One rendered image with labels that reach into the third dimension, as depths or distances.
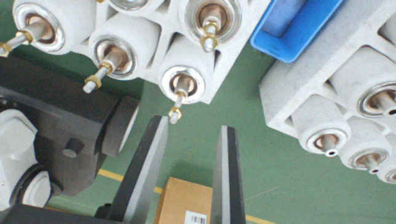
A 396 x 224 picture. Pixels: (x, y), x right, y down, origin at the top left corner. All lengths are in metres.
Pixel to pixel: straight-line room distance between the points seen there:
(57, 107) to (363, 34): 0.69
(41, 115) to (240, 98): 0.58
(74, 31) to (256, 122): 0.60
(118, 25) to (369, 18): 0.39
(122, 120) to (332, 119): 0.51
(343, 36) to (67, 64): 0.74
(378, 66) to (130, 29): 0.40
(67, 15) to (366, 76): 0.48
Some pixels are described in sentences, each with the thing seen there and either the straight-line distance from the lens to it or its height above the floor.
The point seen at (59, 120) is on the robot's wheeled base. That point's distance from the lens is 0.64.
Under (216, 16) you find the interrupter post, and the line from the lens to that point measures 0.27.
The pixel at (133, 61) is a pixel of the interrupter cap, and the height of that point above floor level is 0.25.
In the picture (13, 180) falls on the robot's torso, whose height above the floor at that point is 0.31.
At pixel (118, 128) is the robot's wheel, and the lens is 0.61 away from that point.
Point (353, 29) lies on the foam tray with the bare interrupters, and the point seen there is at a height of 0.17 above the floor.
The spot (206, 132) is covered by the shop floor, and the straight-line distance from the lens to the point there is 0.79.
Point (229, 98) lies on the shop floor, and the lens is 0.67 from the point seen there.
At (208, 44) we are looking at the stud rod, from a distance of 0.21.
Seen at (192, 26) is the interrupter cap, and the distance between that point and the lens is 0.30.
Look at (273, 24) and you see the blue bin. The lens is 0.57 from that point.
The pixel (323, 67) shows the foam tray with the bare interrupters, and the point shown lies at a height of 0.18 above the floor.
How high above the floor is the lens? 0.53
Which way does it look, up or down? 48 degrees down
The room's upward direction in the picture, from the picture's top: 171 degrees counter-clockwise
